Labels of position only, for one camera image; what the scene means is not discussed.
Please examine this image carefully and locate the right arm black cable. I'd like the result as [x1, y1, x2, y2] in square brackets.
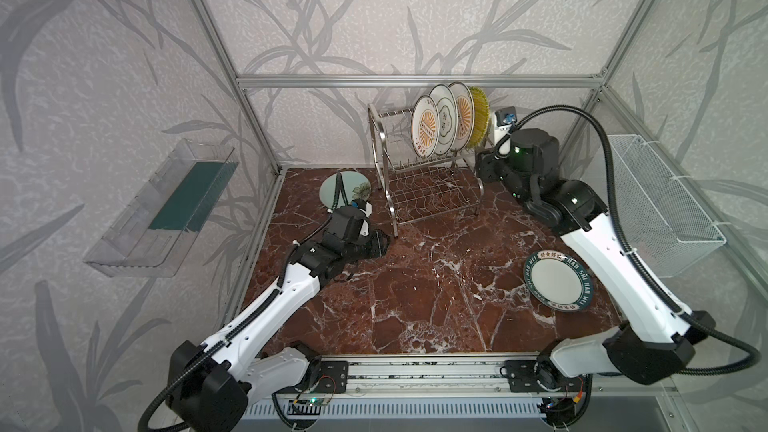
[509, 104, 762, 377]

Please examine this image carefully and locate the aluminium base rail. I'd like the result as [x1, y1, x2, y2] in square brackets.
[233, 352, 679, 400]

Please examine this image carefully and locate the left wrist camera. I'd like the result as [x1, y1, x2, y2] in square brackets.
[350, 198, 373, 218]

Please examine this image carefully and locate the stainless steel dish rack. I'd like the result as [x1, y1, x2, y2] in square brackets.
[367, 104, 484, 236]

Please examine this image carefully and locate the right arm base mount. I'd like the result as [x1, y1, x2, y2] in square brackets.
[499, 359, 582, 394]

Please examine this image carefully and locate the white plate green emblem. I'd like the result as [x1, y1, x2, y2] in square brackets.
[430, 84, 458, 155]

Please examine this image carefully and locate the clear plastic tray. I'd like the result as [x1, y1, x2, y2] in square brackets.
[84, 139, 239, 278]

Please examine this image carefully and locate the small orange sun plate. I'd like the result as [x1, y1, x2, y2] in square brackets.
[411, 95, 439, 158]

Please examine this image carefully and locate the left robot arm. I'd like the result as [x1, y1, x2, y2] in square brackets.
[137, 199, 390, 431]

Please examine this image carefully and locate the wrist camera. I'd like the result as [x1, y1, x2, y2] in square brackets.
[491, 106, 518, 157]
[350, 198, 373, 218]

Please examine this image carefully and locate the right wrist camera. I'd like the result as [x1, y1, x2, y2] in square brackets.
[491, 106, 518, 157]

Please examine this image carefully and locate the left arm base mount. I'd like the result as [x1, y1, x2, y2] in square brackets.
[278, 359, 350, 394]

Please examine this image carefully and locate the large orange sun plate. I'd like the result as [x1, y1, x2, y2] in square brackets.
[449, 81, 475, 152]

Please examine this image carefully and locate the white plate green rim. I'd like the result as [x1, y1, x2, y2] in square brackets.
[523, 250, 595, 313]

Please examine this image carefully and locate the white wire mesh basket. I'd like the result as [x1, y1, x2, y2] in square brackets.
[608, 134, 726, 278]

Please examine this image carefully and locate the yellow green striped plate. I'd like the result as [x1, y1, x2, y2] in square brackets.
[467, 87, 491, 149]

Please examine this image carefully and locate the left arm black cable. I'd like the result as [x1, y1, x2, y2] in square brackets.
[136, 171, 361, 432]

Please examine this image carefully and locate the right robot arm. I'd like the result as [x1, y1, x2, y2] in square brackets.
[476, 128, 705, 385]

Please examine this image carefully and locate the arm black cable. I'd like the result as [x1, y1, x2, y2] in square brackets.
[136, 171, 361, 432]
[509, 104, 762, 377]

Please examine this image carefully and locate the light green flower plate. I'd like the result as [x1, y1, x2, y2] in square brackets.
[319, 170, 372, 211]

